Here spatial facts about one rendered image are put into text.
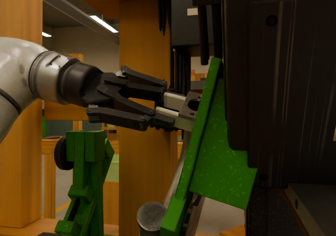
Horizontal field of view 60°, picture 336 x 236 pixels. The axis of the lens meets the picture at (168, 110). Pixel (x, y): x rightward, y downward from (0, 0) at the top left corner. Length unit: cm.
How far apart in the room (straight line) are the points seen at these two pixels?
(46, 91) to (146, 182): 36
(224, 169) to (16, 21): 78
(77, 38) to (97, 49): 96
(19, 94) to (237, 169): 38
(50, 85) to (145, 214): 27
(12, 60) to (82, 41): 1157
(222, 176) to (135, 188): 45
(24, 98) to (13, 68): 5
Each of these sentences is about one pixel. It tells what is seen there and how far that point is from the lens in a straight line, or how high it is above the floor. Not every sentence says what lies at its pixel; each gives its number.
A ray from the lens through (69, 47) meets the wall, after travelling 1236.
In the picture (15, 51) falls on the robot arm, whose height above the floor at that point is 132.
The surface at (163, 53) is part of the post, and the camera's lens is 75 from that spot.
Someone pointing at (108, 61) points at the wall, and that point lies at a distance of 1149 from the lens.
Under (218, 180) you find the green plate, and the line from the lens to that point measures 35.
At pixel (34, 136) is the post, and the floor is 114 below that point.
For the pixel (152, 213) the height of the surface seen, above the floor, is 109.
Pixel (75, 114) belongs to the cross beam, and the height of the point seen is 120.
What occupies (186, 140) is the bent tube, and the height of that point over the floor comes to 116.
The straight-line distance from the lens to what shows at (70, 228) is 62.
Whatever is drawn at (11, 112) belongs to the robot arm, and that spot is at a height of 121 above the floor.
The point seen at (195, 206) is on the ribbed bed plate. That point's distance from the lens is 38.
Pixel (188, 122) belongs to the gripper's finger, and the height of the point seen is 119.
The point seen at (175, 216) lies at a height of 110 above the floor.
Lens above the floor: 121
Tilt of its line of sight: 1 degrees up
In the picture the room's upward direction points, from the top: straight up
